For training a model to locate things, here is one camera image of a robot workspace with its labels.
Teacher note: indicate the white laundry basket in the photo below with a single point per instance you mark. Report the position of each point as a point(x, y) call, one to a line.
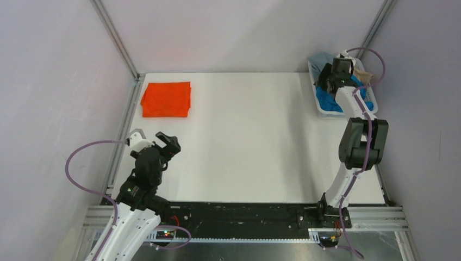
point(349, 99)

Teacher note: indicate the folded orange t shirt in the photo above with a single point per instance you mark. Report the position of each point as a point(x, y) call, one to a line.
point(166, 100)

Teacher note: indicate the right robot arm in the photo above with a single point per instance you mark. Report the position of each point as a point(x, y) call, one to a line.
point(362, 144)

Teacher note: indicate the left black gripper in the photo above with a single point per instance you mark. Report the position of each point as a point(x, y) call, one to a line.
point(173, 147)

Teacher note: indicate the aluminium frame rail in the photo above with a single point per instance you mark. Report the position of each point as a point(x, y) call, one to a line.
point(364, 218)

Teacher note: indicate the grey blue t shirt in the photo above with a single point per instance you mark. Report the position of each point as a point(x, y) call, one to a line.
point(317, 62)

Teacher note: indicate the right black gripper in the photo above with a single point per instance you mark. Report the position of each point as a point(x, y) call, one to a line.
point(326, 72)

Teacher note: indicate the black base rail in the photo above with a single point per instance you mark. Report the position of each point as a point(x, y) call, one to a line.
point(247, 221)

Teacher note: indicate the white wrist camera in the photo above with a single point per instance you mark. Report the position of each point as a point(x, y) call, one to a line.
point(137, 141)
point(344, 54)

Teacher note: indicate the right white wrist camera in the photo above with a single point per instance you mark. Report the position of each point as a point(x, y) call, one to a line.
point(344, 54)

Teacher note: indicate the beige t shirt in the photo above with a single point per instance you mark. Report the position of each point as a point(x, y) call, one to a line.
point(363, 76)

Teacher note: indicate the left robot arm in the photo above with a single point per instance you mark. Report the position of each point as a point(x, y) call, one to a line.
point(139, 209)

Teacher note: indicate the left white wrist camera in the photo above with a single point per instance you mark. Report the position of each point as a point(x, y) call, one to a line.
point(137, 141)

